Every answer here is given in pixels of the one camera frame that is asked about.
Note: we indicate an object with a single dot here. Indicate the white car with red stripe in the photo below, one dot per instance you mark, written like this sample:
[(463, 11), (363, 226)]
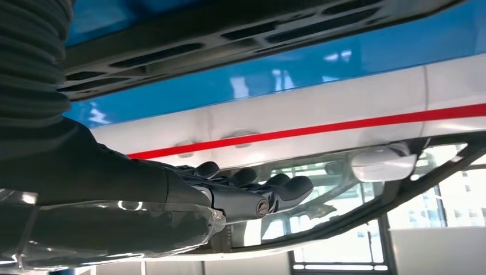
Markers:
[(303, 110)]

